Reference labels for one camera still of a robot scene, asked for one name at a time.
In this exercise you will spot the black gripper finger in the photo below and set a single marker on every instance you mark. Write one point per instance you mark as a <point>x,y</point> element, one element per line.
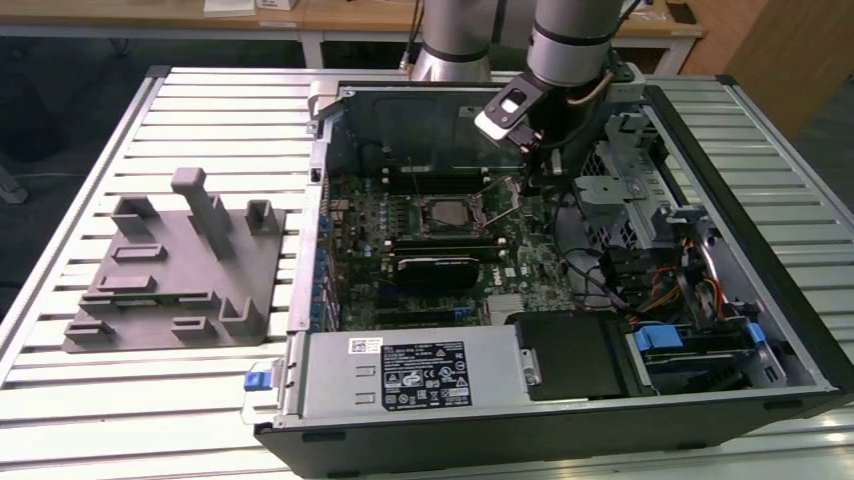
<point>533,170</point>
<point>556,160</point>

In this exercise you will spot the silver CPU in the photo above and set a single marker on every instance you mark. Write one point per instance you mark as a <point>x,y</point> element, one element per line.
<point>449,215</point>

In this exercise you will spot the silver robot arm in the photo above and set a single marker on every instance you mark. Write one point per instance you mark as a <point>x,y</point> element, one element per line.
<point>567,45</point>

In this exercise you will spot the black CPU socket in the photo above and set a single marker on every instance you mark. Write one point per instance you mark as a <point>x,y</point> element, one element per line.
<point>424,216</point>

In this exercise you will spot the silver drive cage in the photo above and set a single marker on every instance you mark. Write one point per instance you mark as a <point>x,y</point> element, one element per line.
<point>623,192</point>

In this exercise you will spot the black RAM slot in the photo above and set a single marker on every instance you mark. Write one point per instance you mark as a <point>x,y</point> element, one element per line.
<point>453,170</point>
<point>440,242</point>
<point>453,179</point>
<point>453,175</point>
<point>440,246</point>
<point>440,251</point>
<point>453,184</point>

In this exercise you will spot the wooden desk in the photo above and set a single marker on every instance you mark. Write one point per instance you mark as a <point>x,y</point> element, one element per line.
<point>653,27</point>

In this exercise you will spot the green motherboard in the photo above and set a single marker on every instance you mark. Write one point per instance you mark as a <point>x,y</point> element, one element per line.
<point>543,295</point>

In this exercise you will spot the black graphics card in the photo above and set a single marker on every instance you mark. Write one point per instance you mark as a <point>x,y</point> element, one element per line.
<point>436,272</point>

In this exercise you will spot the small black device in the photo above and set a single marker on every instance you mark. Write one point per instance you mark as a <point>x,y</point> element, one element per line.
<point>681,12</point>

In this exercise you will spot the silver chipset heatsink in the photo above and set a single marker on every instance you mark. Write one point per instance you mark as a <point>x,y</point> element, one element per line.
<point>508,306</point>

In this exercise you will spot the blue expansion slot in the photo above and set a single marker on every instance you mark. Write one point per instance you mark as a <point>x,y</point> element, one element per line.
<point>459,315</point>

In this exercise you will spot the wooden cabinet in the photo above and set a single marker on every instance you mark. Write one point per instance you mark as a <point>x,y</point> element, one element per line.
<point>787,50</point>

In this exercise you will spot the black plastic shroud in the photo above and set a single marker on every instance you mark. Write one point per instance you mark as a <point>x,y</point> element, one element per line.
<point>567,355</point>

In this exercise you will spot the blue disk carrier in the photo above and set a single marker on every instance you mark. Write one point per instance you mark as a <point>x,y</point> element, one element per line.
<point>656,337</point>

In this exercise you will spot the small blue clip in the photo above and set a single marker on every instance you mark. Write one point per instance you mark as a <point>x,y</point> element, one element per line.
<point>755,334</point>

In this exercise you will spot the black disk drive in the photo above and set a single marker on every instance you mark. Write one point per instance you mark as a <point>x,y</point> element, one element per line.
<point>700,370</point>

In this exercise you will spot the silver power supply unit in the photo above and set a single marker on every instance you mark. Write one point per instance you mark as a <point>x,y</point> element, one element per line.
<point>333,370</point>

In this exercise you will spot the white labelled box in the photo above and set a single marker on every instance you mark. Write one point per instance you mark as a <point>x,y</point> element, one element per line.
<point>276,3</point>

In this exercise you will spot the white flat box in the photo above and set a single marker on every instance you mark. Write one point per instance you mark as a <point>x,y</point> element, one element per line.
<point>228,5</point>

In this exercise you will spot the black PC case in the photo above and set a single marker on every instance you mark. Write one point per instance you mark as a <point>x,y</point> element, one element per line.
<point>467,450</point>

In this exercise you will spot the moulded parts rack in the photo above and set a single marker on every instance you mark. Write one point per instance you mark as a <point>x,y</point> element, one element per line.
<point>173,260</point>

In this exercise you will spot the blue plastic latch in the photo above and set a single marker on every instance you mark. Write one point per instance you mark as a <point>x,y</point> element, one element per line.
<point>257,381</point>

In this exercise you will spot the green RAM stick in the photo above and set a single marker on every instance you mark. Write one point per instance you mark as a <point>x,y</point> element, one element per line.
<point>142,299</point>

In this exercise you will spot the grey metal leg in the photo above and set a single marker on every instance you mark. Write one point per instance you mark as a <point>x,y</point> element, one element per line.
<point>9,187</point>

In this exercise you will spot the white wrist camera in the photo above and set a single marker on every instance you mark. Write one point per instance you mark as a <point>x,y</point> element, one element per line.
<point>509,112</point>

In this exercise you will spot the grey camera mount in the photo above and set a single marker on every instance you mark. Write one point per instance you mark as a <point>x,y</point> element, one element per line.
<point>625,82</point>

